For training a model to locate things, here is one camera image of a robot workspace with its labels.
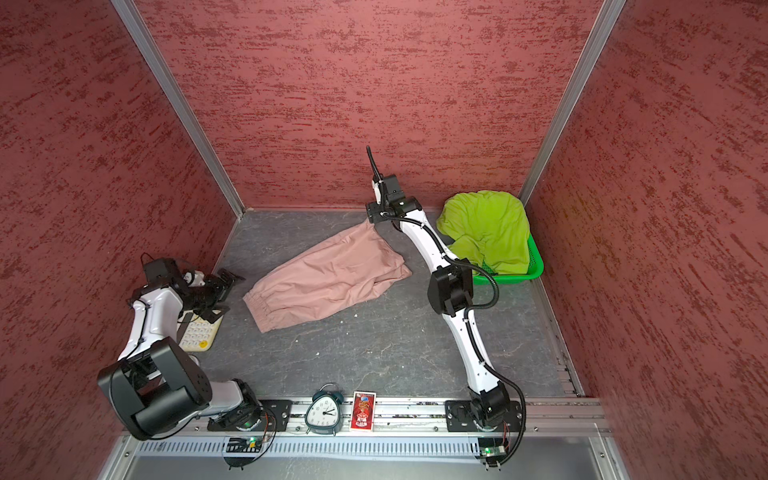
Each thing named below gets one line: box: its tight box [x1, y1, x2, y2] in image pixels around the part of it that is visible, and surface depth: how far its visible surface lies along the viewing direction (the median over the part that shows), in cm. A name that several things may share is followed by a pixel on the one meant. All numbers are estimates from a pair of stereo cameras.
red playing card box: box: [350, 391, 377, 432], surface depth 75 cm
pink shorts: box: [243, 221, 412, 333], surface depth 97 cm
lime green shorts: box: [436, 190, 531, 275], surface depth 111 cm
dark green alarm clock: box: [305, 383, 344, 436], surface depth 73 cm
